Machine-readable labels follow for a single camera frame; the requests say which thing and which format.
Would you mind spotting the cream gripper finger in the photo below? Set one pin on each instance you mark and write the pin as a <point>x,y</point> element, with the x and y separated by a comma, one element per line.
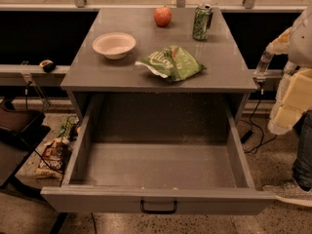
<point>287,117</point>
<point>299,92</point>

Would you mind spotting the green jalapeno chip bag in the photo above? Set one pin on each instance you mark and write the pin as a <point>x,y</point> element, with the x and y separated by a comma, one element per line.
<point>172,63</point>

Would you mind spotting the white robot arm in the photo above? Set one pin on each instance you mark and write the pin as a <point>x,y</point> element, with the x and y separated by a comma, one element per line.
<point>296,42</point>

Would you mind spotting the open grey top drawer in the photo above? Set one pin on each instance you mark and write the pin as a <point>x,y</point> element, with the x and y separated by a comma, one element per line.
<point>158,148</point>

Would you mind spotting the green snack bag on floor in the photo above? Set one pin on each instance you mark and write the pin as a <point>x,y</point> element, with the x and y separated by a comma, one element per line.
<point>68,127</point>

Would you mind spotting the brown snack bag on floor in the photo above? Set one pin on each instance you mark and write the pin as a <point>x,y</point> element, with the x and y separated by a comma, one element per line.
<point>54,159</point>

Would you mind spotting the blue jeans leg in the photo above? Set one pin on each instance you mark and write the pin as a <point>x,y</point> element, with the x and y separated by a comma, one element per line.
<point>302,166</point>

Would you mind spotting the clear plastic water bottle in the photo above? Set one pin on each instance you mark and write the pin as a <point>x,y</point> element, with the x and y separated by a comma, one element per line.
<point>262,66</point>

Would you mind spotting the white sneaker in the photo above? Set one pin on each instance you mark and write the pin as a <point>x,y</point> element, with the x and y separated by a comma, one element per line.
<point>290,192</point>

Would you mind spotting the grey cabinet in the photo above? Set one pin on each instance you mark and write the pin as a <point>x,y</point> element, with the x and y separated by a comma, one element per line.
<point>90,72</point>

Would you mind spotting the green soda can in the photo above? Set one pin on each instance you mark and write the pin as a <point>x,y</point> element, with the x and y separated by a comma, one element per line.
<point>202,22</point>

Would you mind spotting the red apple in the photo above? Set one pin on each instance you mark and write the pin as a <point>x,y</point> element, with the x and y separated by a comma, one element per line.
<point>162,16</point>

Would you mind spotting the white paper bowl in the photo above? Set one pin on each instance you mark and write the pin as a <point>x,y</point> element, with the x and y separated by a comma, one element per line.
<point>115,45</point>

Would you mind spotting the black yellow tape measure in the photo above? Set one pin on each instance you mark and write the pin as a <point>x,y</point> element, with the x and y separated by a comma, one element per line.
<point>47,65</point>

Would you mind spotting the black chair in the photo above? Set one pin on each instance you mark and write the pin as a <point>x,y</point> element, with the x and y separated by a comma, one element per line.
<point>21,131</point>

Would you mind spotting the black drawer handle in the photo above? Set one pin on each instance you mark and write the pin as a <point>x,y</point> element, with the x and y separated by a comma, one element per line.
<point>158,208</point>

